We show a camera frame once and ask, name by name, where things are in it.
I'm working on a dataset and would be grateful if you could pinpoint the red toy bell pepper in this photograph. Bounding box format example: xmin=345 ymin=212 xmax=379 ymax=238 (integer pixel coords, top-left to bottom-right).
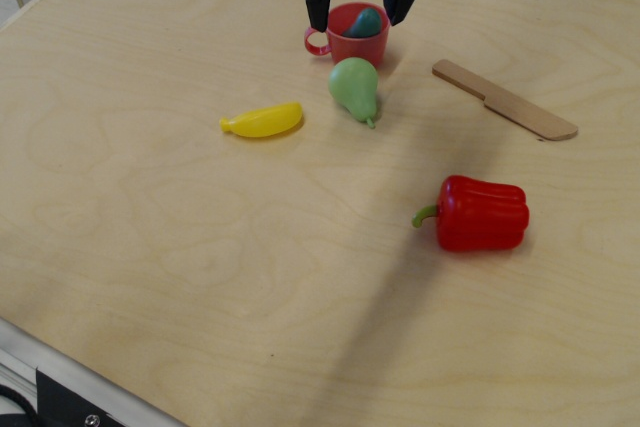
xmin=411 ymin=175 xmax=530 ymax=252

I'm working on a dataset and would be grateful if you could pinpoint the dark green toy cucumber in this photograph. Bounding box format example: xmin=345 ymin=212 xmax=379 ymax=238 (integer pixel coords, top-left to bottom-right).
xmin=342 ymin=8 xmax=383 ymax=38

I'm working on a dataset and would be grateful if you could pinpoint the aluminium table frame rail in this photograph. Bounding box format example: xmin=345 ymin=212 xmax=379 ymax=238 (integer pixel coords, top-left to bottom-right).
xmin=1 ymin=320 xmax=183 ymax=426

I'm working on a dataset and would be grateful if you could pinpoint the yellow toy banana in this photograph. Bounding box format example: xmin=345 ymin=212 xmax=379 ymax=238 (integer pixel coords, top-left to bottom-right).
xmin=219 ymin=102 xmax=303 ymax=138

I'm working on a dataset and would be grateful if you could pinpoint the black corner bracket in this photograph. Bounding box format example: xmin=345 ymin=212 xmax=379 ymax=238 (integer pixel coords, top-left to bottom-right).
xmin=36 ymin=370 xmax=123 ymax=427

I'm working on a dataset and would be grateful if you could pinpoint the green toy pear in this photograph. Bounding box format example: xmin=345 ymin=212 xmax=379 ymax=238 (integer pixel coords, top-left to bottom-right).
xmin=328 ymin=57 xmax=378 ymax=129

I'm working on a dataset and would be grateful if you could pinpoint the wooden toy knife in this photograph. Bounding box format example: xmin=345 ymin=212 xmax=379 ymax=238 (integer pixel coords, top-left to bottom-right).
xmin=432 ymin=59 xmax=579 ymax=141

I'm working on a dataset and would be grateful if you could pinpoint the red plastic cup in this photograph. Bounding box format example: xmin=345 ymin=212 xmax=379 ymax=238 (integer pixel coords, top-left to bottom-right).
xmin=304 ymin=2 xmax=391 ymax=68

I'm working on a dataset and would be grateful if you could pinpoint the black braided cable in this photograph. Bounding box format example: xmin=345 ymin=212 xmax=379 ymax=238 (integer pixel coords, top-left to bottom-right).
xmin=0 ymin=384 xmax=39 ymax=427

